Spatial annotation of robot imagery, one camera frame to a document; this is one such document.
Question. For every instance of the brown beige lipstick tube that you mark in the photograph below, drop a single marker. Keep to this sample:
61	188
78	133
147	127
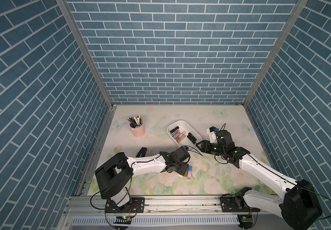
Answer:
181	138

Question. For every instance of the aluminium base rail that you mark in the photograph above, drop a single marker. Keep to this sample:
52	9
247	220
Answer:
177	205

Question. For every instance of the black gold lipstick tube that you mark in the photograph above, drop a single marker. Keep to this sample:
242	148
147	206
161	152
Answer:
191	139

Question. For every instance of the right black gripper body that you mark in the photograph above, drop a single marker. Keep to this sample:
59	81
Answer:
212	148

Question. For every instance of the pink pen holder bucket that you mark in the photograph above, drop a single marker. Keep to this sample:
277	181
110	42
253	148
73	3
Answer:
137	131

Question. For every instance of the right green circuit board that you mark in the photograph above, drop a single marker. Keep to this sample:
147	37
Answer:
245	222

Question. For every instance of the blue pink lipstick tube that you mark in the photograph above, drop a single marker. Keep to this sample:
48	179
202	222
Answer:
189	173

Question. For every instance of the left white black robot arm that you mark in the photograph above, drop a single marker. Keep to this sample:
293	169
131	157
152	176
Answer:
114	177

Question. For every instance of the white plastic storage box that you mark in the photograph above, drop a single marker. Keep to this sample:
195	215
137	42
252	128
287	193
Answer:
184	126

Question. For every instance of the pens in bucket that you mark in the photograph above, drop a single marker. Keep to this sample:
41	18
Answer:
135	122

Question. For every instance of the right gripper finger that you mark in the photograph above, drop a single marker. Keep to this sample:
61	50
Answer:
202	144
202	149

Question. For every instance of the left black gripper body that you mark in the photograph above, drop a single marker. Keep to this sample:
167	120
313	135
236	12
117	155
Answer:
180	168

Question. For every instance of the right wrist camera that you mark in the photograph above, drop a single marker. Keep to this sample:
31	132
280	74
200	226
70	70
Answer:
212	134

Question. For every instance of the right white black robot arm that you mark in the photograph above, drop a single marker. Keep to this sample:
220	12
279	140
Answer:
294	201

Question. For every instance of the pink nude lipstick tube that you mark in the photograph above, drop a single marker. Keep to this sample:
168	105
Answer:
180	134

